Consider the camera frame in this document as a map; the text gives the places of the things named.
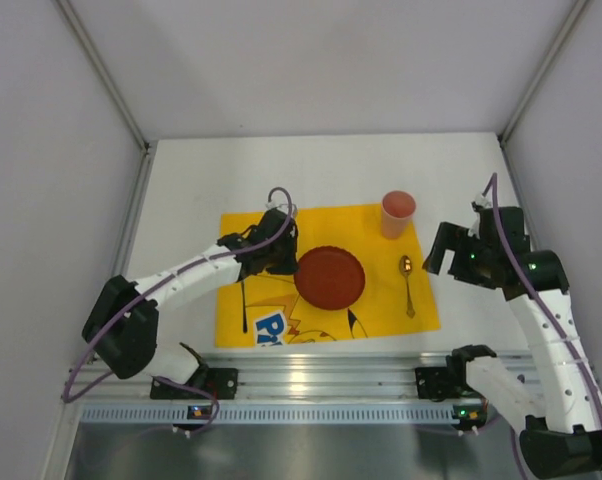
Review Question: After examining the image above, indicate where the left aluminium corner post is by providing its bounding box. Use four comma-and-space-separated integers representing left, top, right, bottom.
52, 0, 150, 153

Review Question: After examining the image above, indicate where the aluminium corner post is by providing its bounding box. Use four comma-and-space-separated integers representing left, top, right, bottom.
497, 0, 593, 149
52, 0, 150, 153

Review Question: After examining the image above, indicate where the red round plate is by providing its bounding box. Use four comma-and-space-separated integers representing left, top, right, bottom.
294, 246, 366, 311

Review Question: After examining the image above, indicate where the purple cable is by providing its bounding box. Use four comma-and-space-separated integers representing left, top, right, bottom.
473, 173, 602, 480
63, 187, 297, 436

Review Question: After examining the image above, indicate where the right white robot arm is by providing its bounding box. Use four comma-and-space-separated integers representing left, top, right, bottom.
423, 205, 602, 479

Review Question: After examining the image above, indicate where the gold metal spoon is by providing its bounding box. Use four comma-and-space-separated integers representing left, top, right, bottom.
399, 255, 416, 318

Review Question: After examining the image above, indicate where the blue plastic fork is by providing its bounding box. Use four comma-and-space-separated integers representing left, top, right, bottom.
240, 280, 248, 334

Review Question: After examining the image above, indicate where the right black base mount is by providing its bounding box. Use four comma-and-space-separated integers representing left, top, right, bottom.
414, 366, 478, 402

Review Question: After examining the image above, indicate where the aluminium mounting rail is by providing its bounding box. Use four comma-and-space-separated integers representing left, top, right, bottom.
60, 352, 602, 401

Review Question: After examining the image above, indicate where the right aluminium corner post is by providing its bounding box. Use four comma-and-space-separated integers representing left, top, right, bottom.
497, 0, 593, 149

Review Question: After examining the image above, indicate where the pink plastic cup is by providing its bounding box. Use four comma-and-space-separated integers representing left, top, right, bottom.
381, 190, 416, 240

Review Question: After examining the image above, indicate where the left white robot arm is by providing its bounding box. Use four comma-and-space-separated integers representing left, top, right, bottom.
82, 208, 298, 385

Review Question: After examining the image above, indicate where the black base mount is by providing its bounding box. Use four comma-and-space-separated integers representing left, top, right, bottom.
414, 366, 478, 402
150, 367, 239, 400

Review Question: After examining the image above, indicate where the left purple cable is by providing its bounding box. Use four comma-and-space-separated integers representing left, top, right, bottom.
63, 187, 297, 436

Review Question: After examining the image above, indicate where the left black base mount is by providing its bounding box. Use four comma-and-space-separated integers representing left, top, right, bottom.
150, 367, 239, 400

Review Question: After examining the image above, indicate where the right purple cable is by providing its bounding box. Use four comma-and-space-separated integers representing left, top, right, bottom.
473, 173, 602, 480

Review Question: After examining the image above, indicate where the perforated grey cable duct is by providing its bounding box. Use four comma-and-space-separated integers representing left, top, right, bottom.
80, 403, 482, 425

